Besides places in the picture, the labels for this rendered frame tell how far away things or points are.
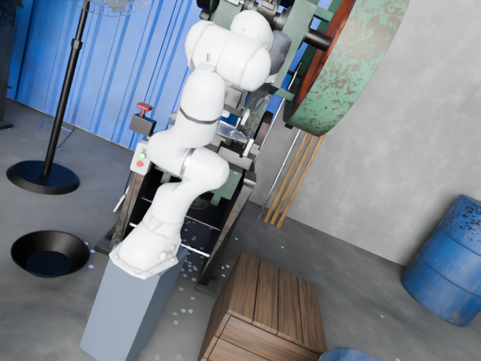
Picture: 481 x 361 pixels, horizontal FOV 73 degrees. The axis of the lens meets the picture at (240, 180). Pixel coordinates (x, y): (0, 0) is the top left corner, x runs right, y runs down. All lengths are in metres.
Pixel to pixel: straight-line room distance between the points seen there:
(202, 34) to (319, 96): 0.68
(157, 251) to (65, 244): 0.81
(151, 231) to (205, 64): 0.51
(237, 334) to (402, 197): 2.39
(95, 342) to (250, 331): 0.53
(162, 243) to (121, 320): 0.32
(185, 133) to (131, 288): 0.54
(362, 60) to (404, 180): 2.06
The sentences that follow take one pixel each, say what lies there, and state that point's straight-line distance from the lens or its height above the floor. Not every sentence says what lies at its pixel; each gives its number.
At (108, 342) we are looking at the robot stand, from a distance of 1.31.
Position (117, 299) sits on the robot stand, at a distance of 1.19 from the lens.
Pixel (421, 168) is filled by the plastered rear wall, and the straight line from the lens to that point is 3.30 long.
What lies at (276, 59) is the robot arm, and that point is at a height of 1.15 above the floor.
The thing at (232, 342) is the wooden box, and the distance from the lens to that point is 1.30.
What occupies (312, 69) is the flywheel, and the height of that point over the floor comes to 1.22.
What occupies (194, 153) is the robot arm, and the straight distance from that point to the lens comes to 0.94.
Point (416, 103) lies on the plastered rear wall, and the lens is 3.14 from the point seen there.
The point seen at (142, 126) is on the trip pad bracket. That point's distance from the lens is 1.55.
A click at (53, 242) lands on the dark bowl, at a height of 0.03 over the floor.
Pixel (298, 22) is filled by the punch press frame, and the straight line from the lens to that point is 1.59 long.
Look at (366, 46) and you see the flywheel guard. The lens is 1.34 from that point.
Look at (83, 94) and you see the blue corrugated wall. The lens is 3.20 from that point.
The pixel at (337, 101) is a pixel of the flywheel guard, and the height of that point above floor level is 1.11.
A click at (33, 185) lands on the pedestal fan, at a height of 0.03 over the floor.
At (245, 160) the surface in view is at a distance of 1.60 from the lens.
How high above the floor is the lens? 1.10
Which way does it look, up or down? 18 degrees down
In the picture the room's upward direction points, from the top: 25 degrees clockwise
